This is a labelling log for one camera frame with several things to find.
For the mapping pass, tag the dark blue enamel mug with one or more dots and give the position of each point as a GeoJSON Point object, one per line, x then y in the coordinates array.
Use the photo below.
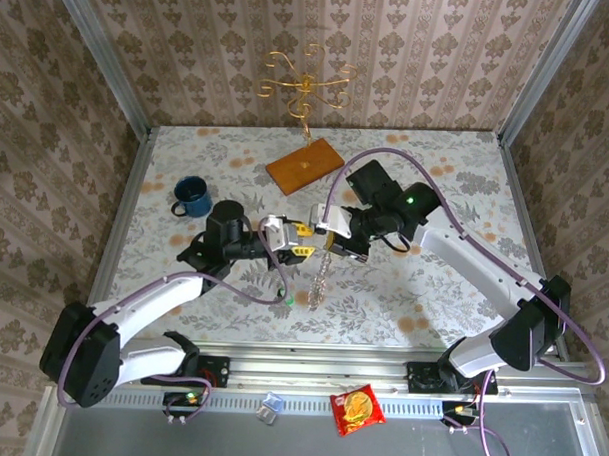
{"type": "Point", "coordinates": [193, 196]}

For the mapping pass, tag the gold hook stand wooden base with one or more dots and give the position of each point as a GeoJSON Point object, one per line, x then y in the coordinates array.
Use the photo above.
{"type": "Point", "coordinates": [304, 168]}

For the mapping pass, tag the red snack packet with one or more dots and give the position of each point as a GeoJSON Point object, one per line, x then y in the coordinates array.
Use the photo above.
{"type": "Point", "coordinates": [358, 410]}

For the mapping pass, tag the small clear plastic box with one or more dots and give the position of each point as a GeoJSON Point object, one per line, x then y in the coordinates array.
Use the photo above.
{"type": "Point", "coordinates": [269, 409]}

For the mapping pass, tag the small black circuit board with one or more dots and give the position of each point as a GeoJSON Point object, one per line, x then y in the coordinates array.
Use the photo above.
{"type": "Point", "coordinates": [460, 409]}
{"type": "Point", "coordinates": [183, 400]}

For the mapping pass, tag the grey metal shelf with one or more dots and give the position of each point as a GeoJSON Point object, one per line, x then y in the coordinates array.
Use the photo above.
{"type": "Point", "coordinates": [227, 445]}

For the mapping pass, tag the aluminium table edge rail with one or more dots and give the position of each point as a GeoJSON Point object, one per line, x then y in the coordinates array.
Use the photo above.
{"type": "Point", "coordinates": [125, 207]}
{"type": "Point", "coordinates": [525, 220]}

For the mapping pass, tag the aluminium mounting rail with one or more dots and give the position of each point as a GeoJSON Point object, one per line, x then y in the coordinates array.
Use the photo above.
{"type": "Point", "coordinates": [304, 373]}

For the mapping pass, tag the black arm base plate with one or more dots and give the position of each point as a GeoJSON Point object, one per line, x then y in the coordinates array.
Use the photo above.
{"type": "Point", "coordinates": [217, 372]}
{"type": "Point", "coordinates": [413, 387]}

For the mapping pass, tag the aluminium frame post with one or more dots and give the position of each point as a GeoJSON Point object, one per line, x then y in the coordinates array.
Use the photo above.
{"type": "Point", "coordinates": [106, 56]}
{"type": "Point", "coordinates": [549, 71]}

